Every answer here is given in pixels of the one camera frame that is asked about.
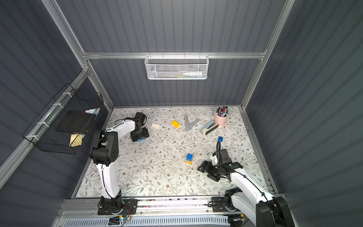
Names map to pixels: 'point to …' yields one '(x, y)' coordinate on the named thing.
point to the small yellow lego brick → (188, 162)
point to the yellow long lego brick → (176, 124)
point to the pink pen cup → (221, 116)
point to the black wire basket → (42, 133)
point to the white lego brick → (155, 125)
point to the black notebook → (75, 121)
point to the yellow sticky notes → (76, 139)
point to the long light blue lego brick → (140, 140)
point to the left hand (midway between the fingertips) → (144, 137)
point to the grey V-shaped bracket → (188, 126)
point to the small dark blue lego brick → (189, 157)
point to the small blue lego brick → (220, 138)
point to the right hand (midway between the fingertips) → (203, 173)
